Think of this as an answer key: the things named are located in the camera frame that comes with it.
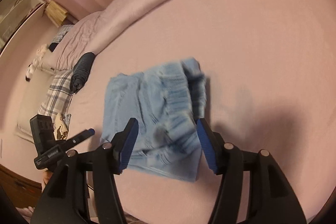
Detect light blue denim pants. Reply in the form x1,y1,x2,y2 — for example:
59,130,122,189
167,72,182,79
101,58,207,182

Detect dark rolled garment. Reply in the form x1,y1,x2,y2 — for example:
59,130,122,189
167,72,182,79
70,52,96,94

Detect beige patterned cloth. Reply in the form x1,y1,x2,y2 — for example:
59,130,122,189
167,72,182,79
54,113,68,140

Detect pink wrinkled pillow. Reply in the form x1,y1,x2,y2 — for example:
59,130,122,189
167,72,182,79
46,11,103,71

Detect plaid pillow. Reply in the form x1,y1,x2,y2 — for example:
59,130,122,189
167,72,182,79
38,70,73,122

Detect white plush toy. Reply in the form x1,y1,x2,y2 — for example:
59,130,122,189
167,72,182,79
25,44,49,82

